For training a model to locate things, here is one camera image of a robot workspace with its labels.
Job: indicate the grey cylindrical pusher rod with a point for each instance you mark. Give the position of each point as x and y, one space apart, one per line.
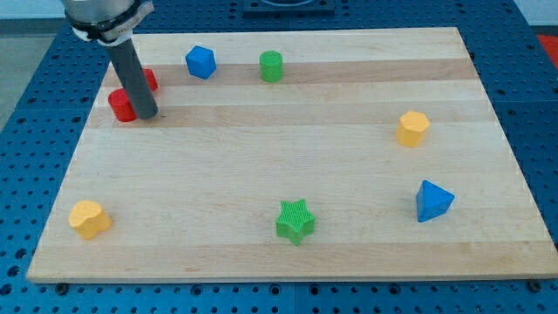
133 79

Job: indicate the red cylinder block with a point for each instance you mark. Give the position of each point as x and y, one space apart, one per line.
121 106

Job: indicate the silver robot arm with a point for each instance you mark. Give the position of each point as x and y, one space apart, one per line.
111 24

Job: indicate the red star block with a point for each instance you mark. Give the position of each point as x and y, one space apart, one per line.
151 79

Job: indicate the green star block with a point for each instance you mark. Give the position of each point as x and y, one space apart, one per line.
295 221

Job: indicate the blue cube block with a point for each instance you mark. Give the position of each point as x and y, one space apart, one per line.
201 62

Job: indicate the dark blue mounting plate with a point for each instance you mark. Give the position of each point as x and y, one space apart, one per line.
289 7

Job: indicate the green cylinder block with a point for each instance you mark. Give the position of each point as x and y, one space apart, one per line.
271 66

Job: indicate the yellow heart block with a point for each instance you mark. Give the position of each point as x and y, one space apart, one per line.
88 218

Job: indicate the wooden board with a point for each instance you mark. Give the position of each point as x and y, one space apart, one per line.
195 192

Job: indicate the yellow hexagon block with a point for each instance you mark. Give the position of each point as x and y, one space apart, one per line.
412 129

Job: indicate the blue triangle block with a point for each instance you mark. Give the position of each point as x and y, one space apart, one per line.
432 201

